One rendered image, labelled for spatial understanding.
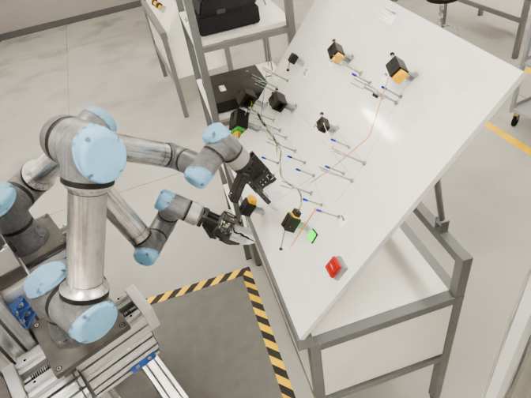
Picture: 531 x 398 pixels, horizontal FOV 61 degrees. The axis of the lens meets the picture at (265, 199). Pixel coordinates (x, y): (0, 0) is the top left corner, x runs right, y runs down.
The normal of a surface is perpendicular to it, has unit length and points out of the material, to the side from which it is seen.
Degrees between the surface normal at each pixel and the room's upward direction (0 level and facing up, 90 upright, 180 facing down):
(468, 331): 0
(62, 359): 0
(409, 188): 51
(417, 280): 0
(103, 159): 83
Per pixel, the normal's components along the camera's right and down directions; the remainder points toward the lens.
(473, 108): -0.82, -0.26
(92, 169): 0.80, 0.19
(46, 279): -0.24, -0.79
